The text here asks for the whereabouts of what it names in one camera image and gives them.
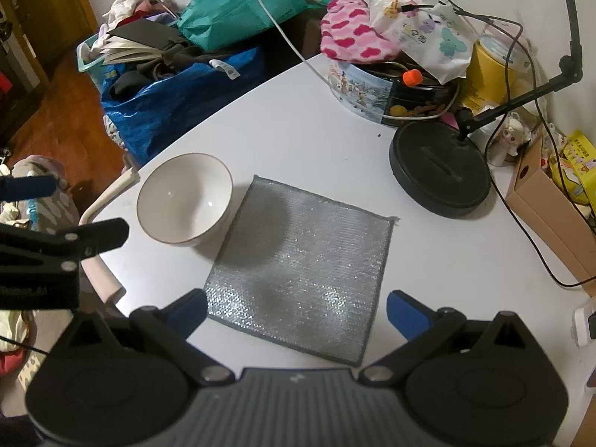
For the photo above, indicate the cardboard box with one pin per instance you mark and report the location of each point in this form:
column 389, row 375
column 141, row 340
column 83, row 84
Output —
column 545, row 205

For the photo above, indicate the white printed plastic bag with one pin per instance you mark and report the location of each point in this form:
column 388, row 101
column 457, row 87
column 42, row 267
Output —
column 433, row 42

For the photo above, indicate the white clothes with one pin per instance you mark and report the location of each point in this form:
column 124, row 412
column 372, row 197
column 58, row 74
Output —
column 125, row 4

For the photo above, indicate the open book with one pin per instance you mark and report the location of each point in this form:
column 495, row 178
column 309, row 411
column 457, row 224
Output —
column 139, row 32

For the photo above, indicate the blue tarp bag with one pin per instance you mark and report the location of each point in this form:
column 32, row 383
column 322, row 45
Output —
column 177, row 102

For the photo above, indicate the white bowl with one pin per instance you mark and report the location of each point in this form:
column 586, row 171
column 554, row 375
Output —
column 177, row 195

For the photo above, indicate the green tote bag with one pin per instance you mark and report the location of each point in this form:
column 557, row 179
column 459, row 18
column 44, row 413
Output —
column 233, row 9

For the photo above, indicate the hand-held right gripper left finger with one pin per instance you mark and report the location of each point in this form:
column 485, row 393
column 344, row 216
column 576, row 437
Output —
column 188, row 312

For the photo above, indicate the dark clothes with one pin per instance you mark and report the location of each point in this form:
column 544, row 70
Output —
column 186, row 56

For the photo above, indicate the pink heart-patterned cloth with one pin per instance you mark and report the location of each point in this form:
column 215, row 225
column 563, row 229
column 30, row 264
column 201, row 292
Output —
column 354, row 32

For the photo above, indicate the small doll figure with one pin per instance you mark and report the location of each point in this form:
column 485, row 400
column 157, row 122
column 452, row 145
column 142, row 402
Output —
column 512, row 130

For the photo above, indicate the round printed tin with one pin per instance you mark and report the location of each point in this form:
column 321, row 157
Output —
column 358, row 88

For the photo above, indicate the cloth pile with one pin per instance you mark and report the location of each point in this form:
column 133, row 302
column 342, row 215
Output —
column 51, row 209

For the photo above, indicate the white power strip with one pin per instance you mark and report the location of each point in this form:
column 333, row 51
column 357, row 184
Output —
column 582, row 326

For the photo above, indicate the grey patterned cloth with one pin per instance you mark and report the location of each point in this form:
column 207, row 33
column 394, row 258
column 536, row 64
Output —
column 111, row 130

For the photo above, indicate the grey scouring cloth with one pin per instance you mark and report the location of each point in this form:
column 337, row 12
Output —
column 302, row 265

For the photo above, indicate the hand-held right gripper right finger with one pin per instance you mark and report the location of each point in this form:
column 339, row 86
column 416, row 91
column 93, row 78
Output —
column 407, row 316

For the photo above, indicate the black desk lamp stand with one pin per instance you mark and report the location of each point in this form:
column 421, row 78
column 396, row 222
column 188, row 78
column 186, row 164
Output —
column 437, row 167

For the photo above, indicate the yellow box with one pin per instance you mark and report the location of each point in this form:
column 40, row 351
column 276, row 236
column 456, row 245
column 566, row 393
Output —
column 582, row 153

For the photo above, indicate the yellow canister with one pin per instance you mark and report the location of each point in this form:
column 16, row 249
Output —
column 484, row 74

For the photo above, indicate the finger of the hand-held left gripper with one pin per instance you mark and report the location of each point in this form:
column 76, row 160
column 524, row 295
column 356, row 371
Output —
column 93, row 237
column 28, row 187

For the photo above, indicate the orange cap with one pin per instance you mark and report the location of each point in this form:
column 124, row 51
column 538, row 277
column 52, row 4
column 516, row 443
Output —
column 412, row 78

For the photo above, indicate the wooden cabinet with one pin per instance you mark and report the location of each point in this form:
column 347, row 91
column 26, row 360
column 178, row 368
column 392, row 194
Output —
column 46, row 9

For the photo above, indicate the teal laundry basket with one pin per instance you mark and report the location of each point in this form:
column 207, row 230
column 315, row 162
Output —
column 86, row 58

